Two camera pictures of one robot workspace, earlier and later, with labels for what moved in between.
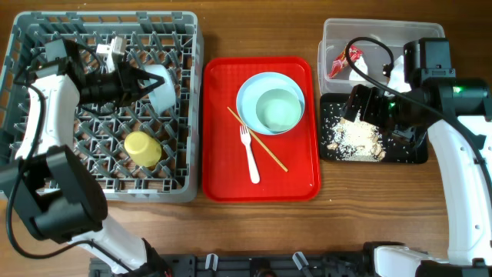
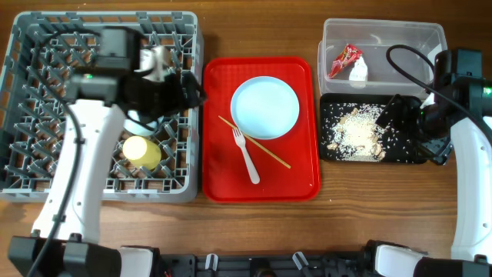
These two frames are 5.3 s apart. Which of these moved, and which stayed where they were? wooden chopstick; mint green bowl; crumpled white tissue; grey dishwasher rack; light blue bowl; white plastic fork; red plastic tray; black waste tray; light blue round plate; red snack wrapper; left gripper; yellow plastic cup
Moved: mint green bowl; light blue bowl; left gripper; light blue round plate; white plastic fork; wooden chopstick
Stayed: red plastic tray; crumpled white tissue; grey dishwasher rack; yellow plastic cup; red snack wrapper; black waste tray
